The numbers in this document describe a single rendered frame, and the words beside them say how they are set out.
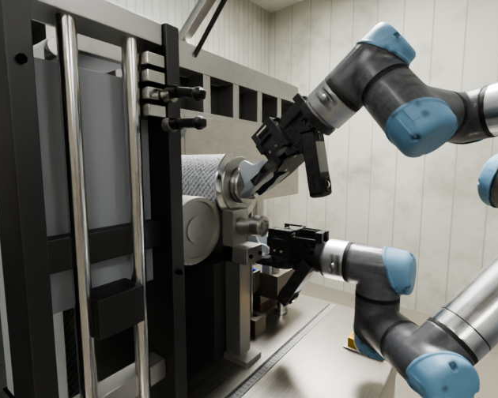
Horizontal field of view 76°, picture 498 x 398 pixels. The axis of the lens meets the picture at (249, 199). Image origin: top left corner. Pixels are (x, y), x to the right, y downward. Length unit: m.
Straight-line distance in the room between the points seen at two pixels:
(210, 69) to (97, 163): 0.82
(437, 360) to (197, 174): 0.49
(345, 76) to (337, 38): 2.97
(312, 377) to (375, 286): 0.21
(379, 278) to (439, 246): 2.51
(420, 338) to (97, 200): 0.46
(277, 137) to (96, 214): 0.33
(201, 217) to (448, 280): 2.74
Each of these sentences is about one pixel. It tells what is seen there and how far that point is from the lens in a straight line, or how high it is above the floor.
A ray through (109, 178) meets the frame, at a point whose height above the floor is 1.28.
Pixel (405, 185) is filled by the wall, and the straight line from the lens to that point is 3.07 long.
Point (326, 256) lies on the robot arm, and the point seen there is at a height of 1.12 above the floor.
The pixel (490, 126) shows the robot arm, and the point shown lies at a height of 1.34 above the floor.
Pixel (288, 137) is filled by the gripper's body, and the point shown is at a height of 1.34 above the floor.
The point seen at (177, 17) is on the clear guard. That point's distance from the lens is 1.05.
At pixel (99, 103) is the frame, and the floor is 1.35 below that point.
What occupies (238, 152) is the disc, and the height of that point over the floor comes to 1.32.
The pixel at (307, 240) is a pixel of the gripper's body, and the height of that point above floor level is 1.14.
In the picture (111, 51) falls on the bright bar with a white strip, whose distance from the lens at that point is 0.46.
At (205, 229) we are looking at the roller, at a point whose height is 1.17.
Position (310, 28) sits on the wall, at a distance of 3.68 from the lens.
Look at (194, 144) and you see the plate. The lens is 1.03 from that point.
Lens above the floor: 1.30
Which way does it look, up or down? 7 degrees down
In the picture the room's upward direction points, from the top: straight up
